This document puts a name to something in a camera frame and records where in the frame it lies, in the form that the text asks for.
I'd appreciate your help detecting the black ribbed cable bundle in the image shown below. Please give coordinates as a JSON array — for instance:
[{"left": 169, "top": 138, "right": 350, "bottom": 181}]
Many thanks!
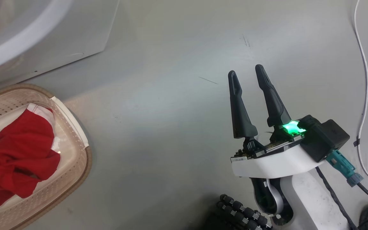
[{"left": 215, "top": 193, "right": 273, "bottom": 230}]

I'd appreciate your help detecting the teal cable connector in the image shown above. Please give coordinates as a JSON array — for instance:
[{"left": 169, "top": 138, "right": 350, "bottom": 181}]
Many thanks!
[{"left": 326, "top": 150, "right": 364, "bottom": 188}]

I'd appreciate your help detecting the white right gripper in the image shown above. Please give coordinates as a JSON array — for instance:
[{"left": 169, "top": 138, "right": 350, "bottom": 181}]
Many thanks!
[{"left": 228, "top": 64, "right": 326, "bottom": 179}]

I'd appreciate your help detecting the braided black cable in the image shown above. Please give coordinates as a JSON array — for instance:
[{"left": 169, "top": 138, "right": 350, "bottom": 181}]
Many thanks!
[{"left": 315, "top": 166, "right": 358, "bottom": 230}]

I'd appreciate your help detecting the red and white jersey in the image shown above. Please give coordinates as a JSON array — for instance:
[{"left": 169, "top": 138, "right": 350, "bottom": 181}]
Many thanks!
[{"left": 0, "top": 103, "right": 62, "bottom": 210}]

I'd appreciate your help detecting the cream perforated laundry basket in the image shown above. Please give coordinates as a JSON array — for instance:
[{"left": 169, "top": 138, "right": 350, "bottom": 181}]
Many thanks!
[{"left": 0, "top": 83, "right": 93, "bottom": 230}]

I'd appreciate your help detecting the white front-load washing machine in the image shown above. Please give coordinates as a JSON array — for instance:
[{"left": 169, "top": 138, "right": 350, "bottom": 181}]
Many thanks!
[{"left": 0, "top": 0, "right": 121, "bottom": 90}]

